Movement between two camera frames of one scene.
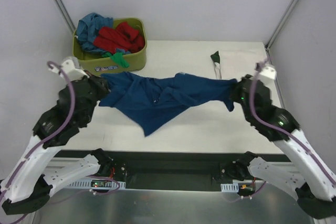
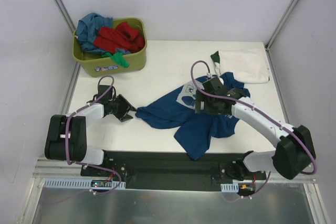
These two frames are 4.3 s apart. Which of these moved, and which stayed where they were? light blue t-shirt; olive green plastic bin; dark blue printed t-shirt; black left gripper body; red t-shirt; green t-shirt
Moved: black left gripper body; dark blue printed t-shirt
Stayed: olive green plastic bin; light blue t-shirt; green t-shirt; red t-shirt
